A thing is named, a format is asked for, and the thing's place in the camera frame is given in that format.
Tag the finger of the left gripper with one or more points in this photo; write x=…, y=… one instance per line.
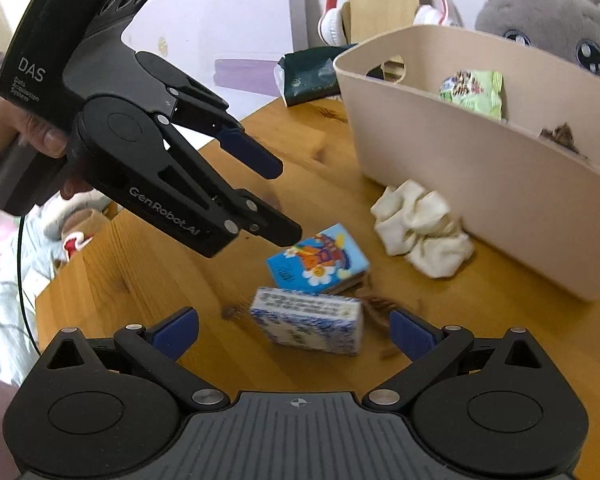
x=240, y=210
x=231, y=135

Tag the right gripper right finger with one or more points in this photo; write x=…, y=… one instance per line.
x=433, y=352

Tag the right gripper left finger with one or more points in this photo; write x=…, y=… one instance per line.
x=154, y=352

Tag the cartoon blue card box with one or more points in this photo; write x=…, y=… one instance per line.
x=328, y=262

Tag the blue white porcelain-pattern box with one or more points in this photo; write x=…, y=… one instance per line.
x=332, y=324

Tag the person left hand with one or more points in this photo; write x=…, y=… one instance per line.
x=19, y=125

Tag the dark green tissue pack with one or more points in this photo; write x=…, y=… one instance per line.
x=308, y=75

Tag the cream cloth scrunchie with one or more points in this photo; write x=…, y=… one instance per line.
x=418, y=224

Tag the wooden headphone stand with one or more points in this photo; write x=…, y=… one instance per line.
x=382, y=0

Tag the beige plastic storage basket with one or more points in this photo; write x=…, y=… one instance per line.
x=529, y=197

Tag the red white headphones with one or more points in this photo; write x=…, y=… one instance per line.
x=332, y=27

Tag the green snack bag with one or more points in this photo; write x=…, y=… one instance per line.
x=475, y=90

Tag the grey cat plush toy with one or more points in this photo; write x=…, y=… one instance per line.
x=569, y=29

